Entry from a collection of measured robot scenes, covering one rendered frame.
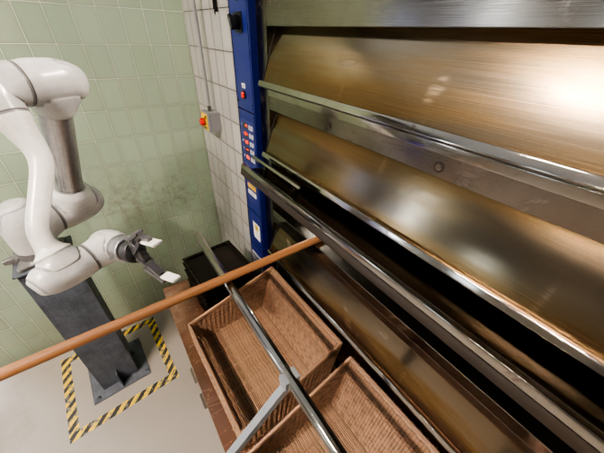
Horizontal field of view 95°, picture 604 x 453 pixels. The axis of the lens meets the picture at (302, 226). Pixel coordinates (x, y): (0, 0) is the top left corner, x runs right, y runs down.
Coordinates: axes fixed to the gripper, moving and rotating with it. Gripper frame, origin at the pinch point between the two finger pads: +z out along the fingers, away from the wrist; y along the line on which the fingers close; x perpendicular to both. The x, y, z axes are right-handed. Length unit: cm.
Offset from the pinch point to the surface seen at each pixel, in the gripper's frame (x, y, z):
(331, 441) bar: 12, 24, 57
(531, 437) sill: -10, 33, 94
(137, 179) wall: -54, 1, -105
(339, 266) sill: -37, 22, 38
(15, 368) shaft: 37.5, 6.1, -11.7
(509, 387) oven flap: -2, 7, 85
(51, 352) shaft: 31.3, 7.0, -8.8
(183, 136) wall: -85, -16, -87
